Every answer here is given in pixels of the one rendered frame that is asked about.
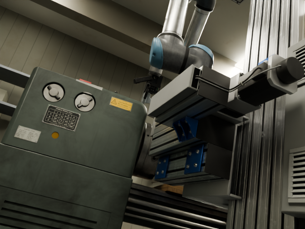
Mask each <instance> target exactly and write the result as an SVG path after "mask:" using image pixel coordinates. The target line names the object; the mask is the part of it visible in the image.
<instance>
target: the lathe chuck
mask: <svg viewBox="0 0 305 229"><path fill-rule="evenodd" d="M151 142H152V137H151V140H150V144H149V148H148V152H147V155H146V158H145V161H144V163H143V166H142V168H141V170H140V172H139V173H138V175H137V176H136V177H139V178H142V179H147V180H152V179H153V178H149V175H150V174H153V175H154V176H155V172H156V167H157V162H158V159H157V160H156V161H152V160H151V156H149V151H150V147H151Z"/></svg>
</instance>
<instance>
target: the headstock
mask: <svg viewBox="0 0 305 229"><path fill-rule="evenodd" d="M82 92H88V93H90V94H92V95H93V96H90V95H87V94H82ZM147 114H148V112H147V108H146V106H145V105H144V104H143V103H141V102H139V101H136V100H133V99H131V98H129V97H126V96H123V95H120V94H117V93H115V92H112V91H109V90H106V89H102V90H99V89H97V88H94V87H92V86H89V85H86V84H84V83H81V82H78V81H76V79H74V78H71V77H68V76H65V75H62V74H59V73H56V72H53V71H50V70H47V69H44V68H41V67H35V68H34V69H33V71H32V73H31V75H30V78H29V80H28V82H27V84H26V87H25V89H24V91H23V93H22V96H21V98H20V100H19V102H18V104H17V106H16V109H15V111H14V113H13V116H12V118H11V120H10V122H9V125H8V127H7V129H6V131H5V134H4V136H3V138H2V140H1V143H3V144H7V145H11V146H14V147H18V148H21V149H25V150H29V151H33V152H36V153H40V154H44V155H47V156H51V157H55V158H58V159H62V160H66V161H69V162H73V163H77V164H81V165H84V166H88V167H91V168H95V169H99V170H102V171H106V172H110V173H113V174H118V175H121V176H124V177H128V178H132V175H133V170H134V166H135V163H136V158H137V154H138V150H139V146H140V142H141V138H142V134H143V129H144V126H145V122H146V118H147Z"/></svg>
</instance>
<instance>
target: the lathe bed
mask: <svg viewBox="0 0 305 229"><path fill-rule="evenodd" d="M227 213H228V210H226V209H222V208H219V207H216V206H212V205H209V204H205V203H202V202H198V201H195V200H192V199H188V198H184V197H182V196H181V195H177V194H173V193H170V192H166V191H163V190H159V189H155V188H151V187H148V186H144V185H141V184H137V183H132V186H131V190H130V194H129V198H128V203H127V207H126V211H125V215H124V218H123V222H126V223H130V224H135V225H139V226H143V227H147V228H151V229H226V221H227Z"/></svg>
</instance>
